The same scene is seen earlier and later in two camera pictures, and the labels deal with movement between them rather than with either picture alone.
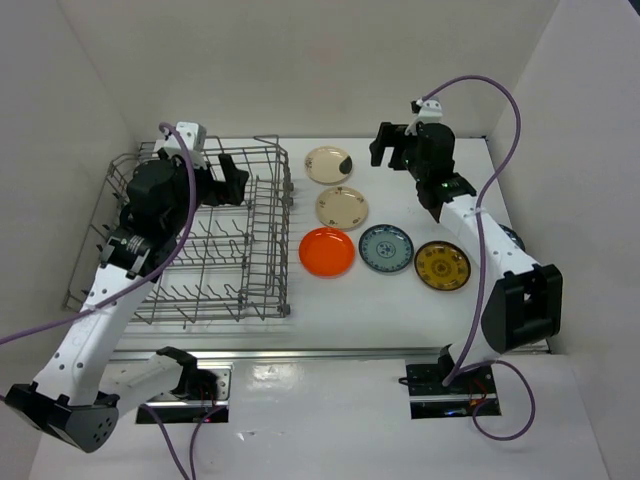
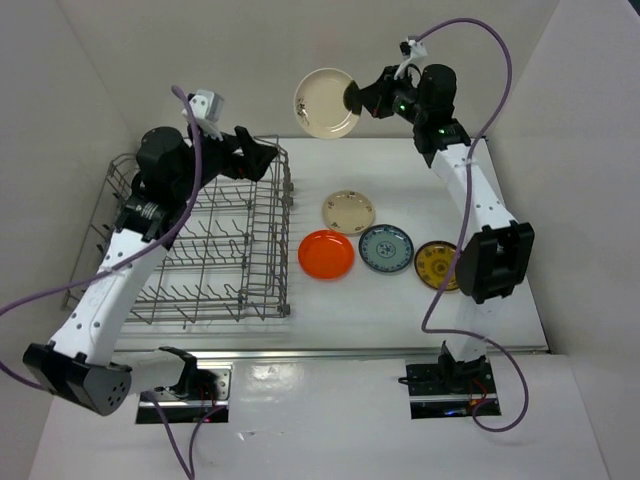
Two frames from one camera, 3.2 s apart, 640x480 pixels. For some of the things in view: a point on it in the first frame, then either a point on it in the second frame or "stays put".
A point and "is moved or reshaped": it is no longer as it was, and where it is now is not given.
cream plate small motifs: x=342 y=207 is moved or reshaped
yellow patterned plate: x=442 y=265 stays put
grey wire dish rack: x=233 y=264 stays put
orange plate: x=327 y=252 stays put
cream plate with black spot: x=328 y=165 to x=319 y=106
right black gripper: x=390 y=135 to x=374 y=98
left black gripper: x=231 y=191 to x=252 y=164
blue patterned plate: x=386 y=249 stays put
